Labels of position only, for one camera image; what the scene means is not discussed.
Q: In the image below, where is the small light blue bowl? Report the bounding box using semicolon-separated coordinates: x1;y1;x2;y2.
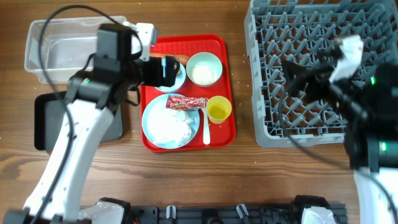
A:
156;58;187;93

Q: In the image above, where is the orange carrot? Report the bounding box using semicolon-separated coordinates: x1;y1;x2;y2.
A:
150;52;190;66

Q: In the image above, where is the yellow plastic cup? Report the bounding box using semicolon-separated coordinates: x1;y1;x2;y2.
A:
206;96;232;124

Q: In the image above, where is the clear plastic bin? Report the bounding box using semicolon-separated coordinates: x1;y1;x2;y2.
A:
24;17;111;83

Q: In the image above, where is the white plastic spoon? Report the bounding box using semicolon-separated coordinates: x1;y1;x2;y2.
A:
201;108;211;145

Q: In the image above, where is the red plastic tray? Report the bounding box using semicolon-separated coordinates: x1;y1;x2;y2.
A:
151;34;236;151

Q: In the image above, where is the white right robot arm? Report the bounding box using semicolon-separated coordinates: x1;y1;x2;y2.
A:
282;49;397;223

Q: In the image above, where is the white napkin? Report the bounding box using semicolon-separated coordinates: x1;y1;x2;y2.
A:
147;109;193;147

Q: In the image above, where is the mint green rice bowl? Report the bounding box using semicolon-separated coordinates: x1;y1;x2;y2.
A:
186;52;223;87

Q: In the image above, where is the red snack wrapper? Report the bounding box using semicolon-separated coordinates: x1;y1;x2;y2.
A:
166;96;208;111

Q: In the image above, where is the large light blue plate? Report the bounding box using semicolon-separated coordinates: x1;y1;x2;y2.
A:
142;94;200;149

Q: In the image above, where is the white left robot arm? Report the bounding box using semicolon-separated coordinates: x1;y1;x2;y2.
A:
4;22;180;223

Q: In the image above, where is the grey dishwasher rack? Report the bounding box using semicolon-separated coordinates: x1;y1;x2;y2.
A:
244;0;397;148

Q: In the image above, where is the black waste tray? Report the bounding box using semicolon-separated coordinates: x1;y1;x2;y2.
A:
34;93;124;153

